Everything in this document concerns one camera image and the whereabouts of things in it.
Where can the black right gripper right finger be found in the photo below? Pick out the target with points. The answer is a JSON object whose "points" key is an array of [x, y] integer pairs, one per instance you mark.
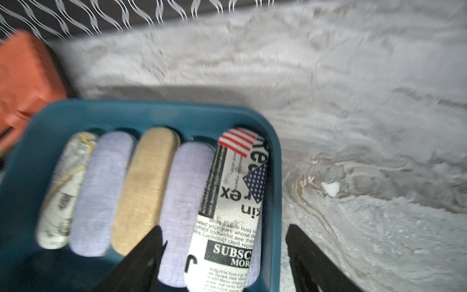
{"points": [[312, 270]]}

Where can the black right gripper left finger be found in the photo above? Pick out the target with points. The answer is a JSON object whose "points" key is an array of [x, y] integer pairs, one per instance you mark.
{"points": [[138, 271]]}

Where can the lavender fabric glasses case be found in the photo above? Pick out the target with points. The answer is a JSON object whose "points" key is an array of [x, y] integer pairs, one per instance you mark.
{"points": [[185, 189], [255, 266], [100, 193]]}

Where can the tan fabric glasses case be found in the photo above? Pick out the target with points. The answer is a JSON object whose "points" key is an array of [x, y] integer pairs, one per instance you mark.
{"points": [[141, 200]]}

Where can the newspaper print glasses case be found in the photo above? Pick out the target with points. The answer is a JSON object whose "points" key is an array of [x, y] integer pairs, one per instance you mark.
{"points": [[221, 248]]}

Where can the cream map print glasses case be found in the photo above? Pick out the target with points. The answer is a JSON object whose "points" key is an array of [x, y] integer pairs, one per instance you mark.
{"points": [[56, 213]]}

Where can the teal plastic storage tray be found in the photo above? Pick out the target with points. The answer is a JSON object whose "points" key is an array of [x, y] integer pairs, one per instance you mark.
{"points": [[25, 267]]}

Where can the orange plastic tool case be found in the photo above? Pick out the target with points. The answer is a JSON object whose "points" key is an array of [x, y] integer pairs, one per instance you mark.
{"points": [[29, 82]]}

